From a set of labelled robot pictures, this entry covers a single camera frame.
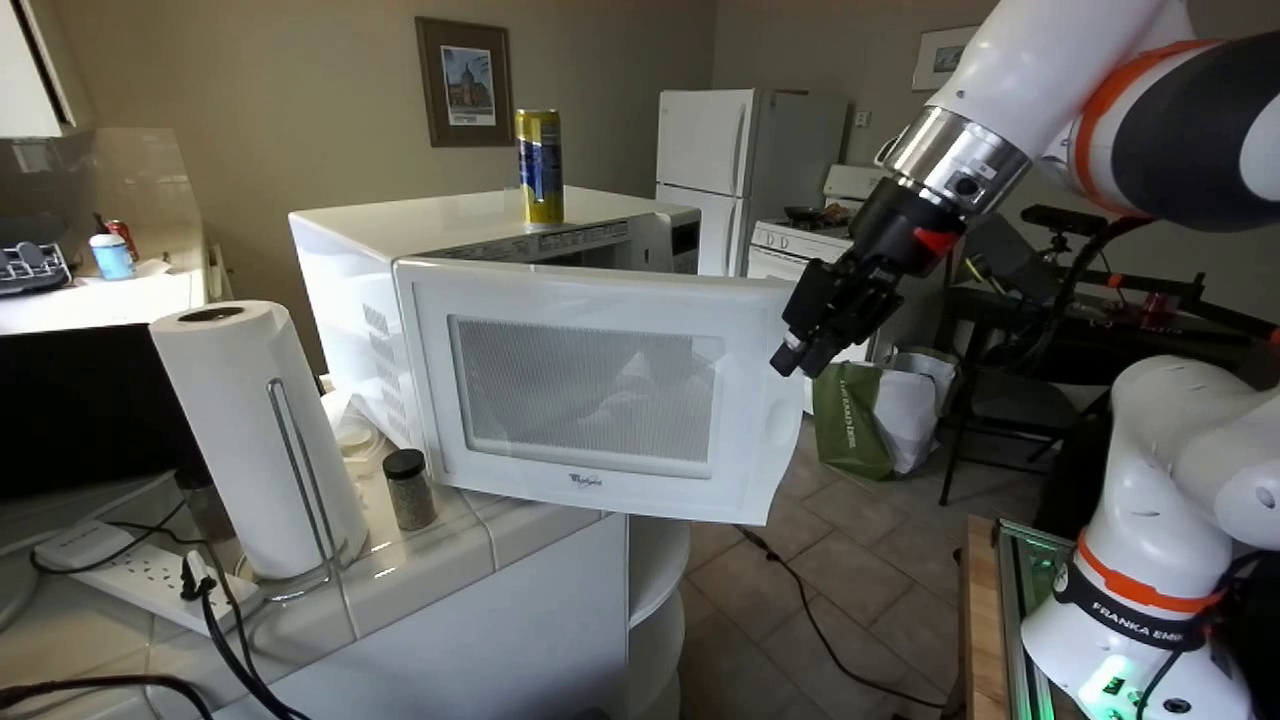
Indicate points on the black monitor screen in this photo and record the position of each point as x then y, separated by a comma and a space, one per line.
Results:
90, 404

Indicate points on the black camera on stand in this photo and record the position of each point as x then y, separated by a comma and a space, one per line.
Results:
1064, 222

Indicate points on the white refrigerator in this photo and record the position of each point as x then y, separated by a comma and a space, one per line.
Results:
741, 159

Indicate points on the small dark-lidded jar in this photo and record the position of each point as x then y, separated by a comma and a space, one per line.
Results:
411, 490

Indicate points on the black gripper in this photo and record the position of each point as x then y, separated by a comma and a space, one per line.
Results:
840, 302

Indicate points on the white microwave body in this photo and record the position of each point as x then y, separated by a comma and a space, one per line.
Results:
344, 261

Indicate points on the white power strip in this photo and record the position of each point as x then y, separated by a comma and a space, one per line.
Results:
175, 585

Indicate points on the white microwave door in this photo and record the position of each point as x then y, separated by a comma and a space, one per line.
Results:
609, 389

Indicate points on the blue white bottle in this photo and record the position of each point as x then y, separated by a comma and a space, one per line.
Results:
114, 256

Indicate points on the metal paper towel holder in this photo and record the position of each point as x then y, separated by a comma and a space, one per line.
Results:
301, 504

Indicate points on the white paper towel roll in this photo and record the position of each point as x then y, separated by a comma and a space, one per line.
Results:
254, 410

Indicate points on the white stove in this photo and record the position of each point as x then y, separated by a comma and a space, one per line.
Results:
776, 251

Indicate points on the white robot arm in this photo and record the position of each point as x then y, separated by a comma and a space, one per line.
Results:
1157, 124

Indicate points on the small light framed picture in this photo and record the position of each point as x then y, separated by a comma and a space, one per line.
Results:
938, 59

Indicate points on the green white shopping bag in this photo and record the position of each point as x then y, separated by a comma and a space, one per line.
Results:
883, 419

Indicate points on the black folding table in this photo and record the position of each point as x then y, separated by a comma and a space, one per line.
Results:
1037, 362

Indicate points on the framed picture dark frame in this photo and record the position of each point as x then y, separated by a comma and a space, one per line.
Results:
465, 82

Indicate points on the yellow blue spray can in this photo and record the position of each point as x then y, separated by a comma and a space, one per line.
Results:
539, 159

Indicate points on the dark dish rack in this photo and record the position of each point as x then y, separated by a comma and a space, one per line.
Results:
29, 265

